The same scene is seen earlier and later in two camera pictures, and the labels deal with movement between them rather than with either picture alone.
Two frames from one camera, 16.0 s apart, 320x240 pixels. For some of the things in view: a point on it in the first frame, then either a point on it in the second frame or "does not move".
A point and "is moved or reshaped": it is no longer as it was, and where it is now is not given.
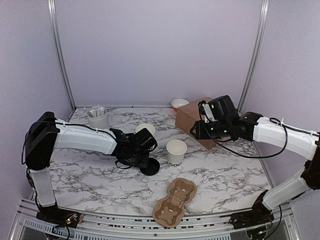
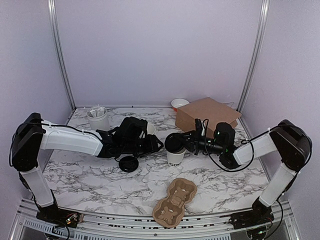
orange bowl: (177, 102) does not move
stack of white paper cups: (150, 128) does not move
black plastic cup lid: (153, 167) is moved or reshaped
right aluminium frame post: (256, 54) does not move
